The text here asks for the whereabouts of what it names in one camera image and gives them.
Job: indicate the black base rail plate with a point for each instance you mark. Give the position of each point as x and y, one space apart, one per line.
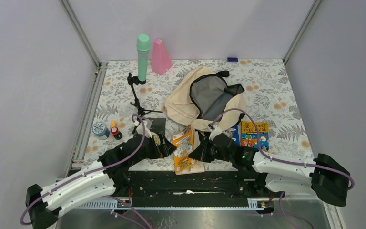
163 190

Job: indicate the small blue block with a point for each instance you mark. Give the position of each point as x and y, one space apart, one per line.
232 59

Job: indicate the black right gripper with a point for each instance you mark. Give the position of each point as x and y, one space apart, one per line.
200 153

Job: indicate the orange comic paperback book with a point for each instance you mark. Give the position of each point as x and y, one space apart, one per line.
186 141

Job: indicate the yellow treehouse paperback book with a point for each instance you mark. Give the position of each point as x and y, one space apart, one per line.
252 136

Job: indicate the black moon paperback book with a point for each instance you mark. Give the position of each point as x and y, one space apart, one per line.
157 125

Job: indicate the beige canvas backpack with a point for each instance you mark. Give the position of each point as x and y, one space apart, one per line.
204 96

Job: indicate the pink plastic cone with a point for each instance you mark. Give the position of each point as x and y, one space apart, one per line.
161 61

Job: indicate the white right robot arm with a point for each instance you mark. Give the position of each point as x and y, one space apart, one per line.
321 176

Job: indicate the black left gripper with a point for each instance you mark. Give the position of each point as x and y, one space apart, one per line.
162 150

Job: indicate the black mini tripod stand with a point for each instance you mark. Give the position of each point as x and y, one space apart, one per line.
141 112

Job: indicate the blue comic paperback book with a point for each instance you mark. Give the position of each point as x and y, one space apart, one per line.
233 133

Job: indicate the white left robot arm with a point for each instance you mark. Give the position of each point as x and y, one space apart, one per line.
104 177

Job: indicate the mint green microphone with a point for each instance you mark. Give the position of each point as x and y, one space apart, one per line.
143 47

